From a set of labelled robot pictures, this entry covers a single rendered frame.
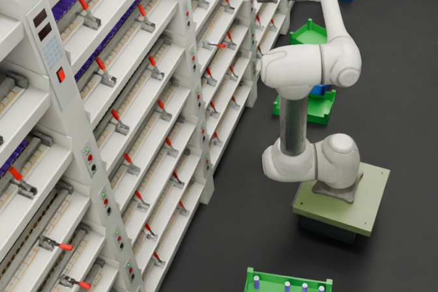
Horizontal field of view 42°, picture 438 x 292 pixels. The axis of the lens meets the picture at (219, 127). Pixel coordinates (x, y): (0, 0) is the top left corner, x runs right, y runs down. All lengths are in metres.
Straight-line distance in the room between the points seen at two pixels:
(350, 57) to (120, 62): 0.71
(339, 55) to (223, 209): 1.17
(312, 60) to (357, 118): 1.37
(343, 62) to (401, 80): 1.63
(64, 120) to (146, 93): 0.51
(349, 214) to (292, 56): 0.87
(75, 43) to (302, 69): 0.72
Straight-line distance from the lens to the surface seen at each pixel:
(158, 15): 1.88
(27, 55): 1.32
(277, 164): 2.28
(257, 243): 2.61
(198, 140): 2.40
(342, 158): 2.28
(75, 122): 1.49
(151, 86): 1.92
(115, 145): 1.75
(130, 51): 1.75
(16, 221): 1.40
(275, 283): 2.14
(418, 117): 3.21
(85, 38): 1.50
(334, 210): 2.43
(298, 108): 1.98
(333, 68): 1.81
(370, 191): 2.50
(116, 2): 1.61
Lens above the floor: 2.21
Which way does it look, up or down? 46 degrees down
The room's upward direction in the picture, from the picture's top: 6 degrees counter-clockwise
